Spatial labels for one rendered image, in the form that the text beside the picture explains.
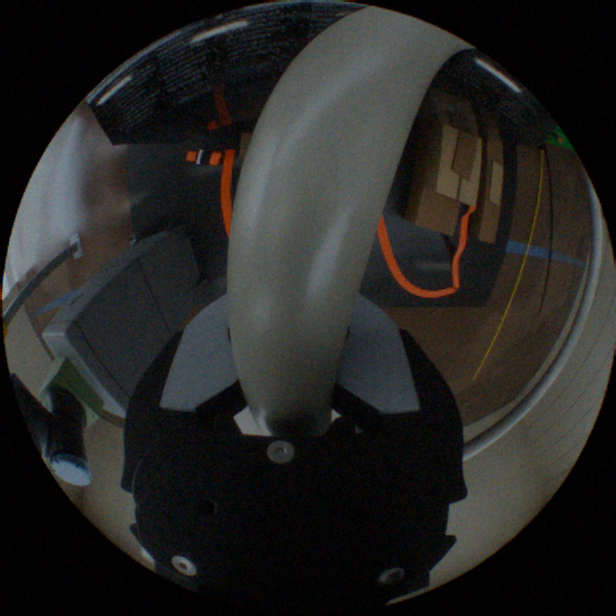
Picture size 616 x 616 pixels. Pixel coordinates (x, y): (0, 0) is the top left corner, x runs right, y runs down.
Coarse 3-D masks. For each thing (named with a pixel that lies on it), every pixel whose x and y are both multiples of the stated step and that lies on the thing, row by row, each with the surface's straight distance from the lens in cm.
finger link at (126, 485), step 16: (176, 336) 9; (160, 352) 9; (160, 368) 8; (144, 384) 8; (160, 384) 8; (144, 400) 8; (160, 400) 7; (128, 416) 8; (144, 416) 7; (160, 416) 7; (176, 416) 7; (192, 416) 7; (128, 432) 7; (144, 432) 7; (160, 432) 7; (176, 432) 6; (128, 448) 7; (144, 448) 7; (128, 464) 7; (128, 480) 7
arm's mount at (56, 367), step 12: (60, 360) 84; (48, 372) 91; (60, 372) 79; (72, 372) 80; (48, 384) 83; (60, 384) 81; (72, 384) 81; (84, 384) 83; (84, 396) 83; (96, 396) 85; (84, 408) 84; (96, 408) 85
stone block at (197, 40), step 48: (288, 0) 42; (336, 0) 43; (144, 48) 50; (192, 48) 46; (240, 48) 43; (288, 48) 42; (96, 96) 59; (144, 96) 52; (192, 96) 48; (240, 96) 54; (432, 96) 54; (480, 96) 54; (528, 96) 61; (528, 144) 72
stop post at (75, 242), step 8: (72, 240) 212; (72, 248) 202; (80, 248) 201; (56, 256) 194; (64, 256) 198; (80, 256) 205; (48, 264) 190; (56, 264) 193; (40, 272) 187; (48, 272) 190; (32, 280) 184; (40, 280) 186; (24, 288) 182; (32, 288) 184; (24, 296) 181; (16, 304) 180; (8, 312) 179; (16, 312) 180; (8, 320) 179
